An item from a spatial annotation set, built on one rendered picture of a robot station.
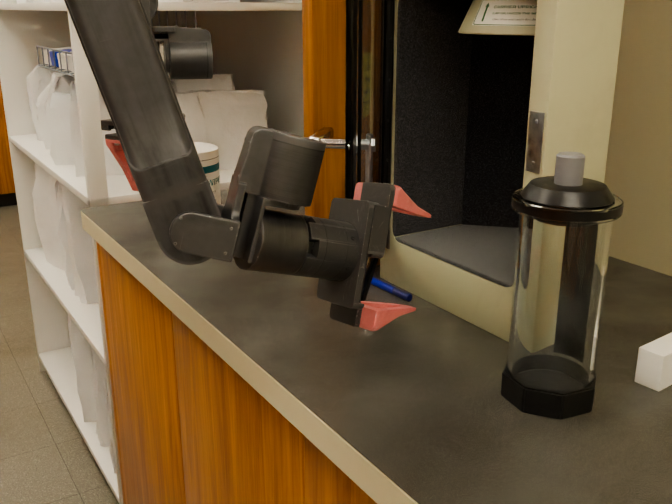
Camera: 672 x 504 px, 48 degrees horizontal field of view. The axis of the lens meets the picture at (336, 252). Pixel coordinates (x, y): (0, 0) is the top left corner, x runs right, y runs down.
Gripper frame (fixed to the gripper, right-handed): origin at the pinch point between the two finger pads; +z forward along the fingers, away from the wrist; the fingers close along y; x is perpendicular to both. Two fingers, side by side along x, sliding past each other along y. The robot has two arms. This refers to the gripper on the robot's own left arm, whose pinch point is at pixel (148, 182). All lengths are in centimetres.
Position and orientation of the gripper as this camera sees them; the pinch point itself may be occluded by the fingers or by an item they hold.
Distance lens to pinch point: 111.4
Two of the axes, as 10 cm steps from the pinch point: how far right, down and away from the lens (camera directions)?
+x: -8.1, -1.6, 5.7
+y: 5.9, -2.2, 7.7
